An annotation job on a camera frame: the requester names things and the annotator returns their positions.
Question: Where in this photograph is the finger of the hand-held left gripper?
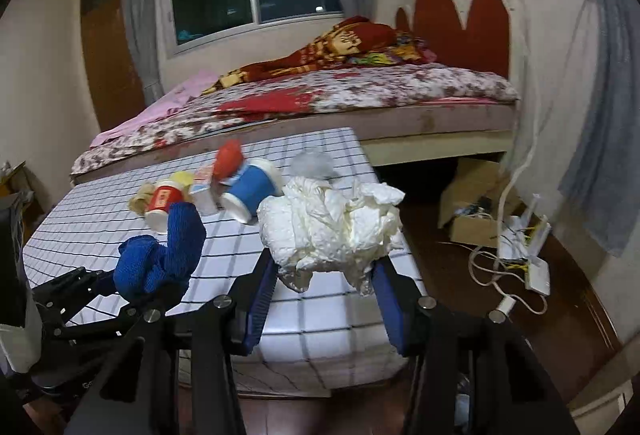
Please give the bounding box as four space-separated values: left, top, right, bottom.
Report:
42 292 177 346
31 266 121 316

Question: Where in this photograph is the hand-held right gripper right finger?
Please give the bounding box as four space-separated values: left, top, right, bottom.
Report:
374 259 581 435

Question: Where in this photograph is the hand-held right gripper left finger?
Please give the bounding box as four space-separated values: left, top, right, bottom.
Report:
65 256 280 435

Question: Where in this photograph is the white tissue paper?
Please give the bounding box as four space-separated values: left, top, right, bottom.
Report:
256 176 406 294

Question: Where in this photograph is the blue knitted cloth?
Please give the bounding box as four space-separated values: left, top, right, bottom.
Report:
112 201 207 301

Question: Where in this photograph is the beige rubber glove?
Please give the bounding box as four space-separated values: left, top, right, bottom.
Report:
127 182 158 216

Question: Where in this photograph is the light blue face mask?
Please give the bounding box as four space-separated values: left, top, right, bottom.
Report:
291 147 336 180

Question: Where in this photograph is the white checked tablecloth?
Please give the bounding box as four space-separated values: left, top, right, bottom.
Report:
22 127 431 398

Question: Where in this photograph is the blue paper cup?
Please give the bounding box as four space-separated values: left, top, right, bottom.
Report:
220 159 280 225

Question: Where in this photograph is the small white carton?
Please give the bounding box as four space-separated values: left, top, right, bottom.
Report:
192 165 221 216

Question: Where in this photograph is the red paper cup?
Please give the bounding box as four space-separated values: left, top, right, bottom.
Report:
144 171 195 236

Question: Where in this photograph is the red orange container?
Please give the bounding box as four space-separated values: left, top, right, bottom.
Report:
214 140 246 180

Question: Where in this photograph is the cardboard box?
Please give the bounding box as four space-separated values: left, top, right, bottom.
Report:
437 158 523 248

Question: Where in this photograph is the bed with mattress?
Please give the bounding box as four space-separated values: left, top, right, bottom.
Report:
70 100 516 186

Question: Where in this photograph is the pink sheet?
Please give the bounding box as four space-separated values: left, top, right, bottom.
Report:
90 69 221 148

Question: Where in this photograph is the floral quilt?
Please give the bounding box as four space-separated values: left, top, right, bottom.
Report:
70 65 521 186

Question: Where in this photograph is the brown wooden door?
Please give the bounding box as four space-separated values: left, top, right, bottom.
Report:
80 0 146 130

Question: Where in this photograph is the colourful pillow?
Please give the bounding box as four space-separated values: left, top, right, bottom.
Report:
350 30 436 66

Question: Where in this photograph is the red patterned blanket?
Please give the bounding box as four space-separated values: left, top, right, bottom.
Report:
202 16 431 90

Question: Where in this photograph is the grey hanging cloth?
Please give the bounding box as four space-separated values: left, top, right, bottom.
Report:
557 0 640 256

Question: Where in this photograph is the red scalloped headboard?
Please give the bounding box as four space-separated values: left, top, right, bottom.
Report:
395 0 511 78

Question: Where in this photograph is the white floor cable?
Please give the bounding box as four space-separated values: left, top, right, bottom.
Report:
467 242 548 316

